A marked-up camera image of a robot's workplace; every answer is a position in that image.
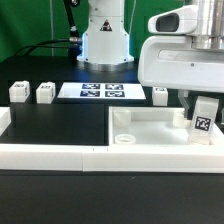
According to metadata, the white hanging cable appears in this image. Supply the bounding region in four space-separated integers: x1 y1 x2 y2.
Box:
49 0 55 57

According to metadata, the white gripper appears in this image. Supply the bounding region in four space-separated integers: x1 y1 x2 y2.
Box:
138 36 224 119

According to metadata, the white square tabletop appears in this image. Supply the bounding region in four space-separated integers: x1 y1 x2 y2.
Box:
108 107 196 145

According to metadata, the white AprilTag base sheet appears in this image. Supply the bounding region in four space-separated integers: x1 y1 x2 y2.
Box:
58 82 145 100

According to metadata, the black cable bundle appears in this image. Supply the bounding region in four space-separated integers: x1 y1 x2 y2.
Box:
13 0 83 64

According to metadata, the white U-shaped fence obstacle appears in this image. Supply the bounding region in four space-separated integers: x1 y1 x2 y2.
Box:
0 106 224 174

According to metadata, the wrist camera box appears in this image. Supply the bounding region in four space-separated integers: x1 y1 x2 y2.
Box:
148 5 198 35

